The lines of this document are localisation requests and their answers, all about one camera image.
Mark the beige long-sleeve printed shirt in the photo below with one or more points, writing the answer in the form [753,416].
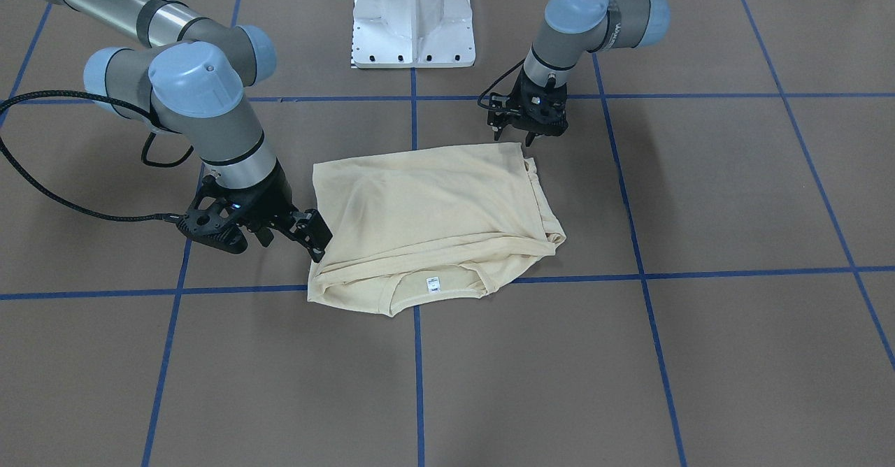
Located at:
[417,227]

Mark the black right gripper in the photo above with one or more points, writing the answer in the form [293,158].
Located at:
[272,198]

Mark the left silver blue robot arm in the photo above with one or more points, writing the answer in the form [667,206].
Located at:
[570,28]

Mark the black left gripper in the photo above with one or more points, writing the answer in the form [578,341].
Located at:
[521,103]

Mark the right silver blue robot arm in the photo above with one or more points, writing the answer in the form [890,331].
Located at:
[188,79]

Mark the white camera pole with base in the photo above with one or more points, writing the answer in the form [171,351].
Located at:
[412,34]

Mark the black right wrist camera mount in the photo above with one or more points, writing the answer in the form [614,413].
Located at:
[212,219]

